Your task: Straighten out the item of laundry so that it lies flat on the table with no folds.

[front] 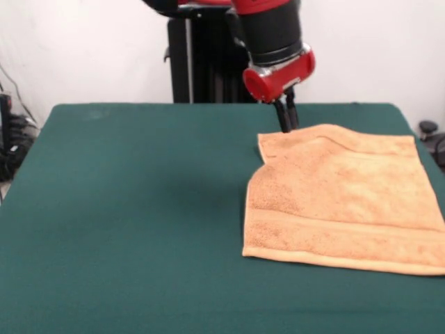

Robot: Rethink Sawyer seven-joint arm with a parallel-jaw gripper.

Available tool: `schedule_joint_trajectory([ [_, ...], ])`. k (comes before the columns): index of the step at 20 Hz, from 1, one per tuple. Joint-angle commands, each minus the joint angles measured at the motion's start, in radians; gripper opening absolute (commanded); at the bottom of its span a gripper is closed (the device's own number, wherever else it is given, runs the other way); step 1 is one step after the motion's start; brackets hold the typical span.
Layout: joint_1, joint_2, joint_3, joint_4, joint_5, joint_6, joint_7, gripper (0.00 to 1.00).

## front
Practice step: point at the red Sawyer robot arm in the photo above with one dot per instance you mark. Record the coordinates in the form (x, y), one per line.
(271, 28)

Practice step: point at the dark green table cloth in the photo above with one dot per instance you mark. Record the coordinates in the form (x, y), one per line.
(87, 226)

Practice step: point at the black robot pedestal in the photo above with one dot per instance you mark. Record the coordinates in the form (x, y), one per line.
(208, 62)

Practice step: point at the black electronics box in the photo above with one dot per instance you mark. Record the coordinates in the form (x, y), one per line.
(5, 115)

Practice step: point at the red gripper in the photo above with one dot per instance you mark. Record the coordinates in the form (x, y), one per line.
(271, 83)

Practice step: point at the tan terry towel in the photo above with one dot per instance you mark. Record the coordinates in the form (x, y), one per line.
(340, 208)

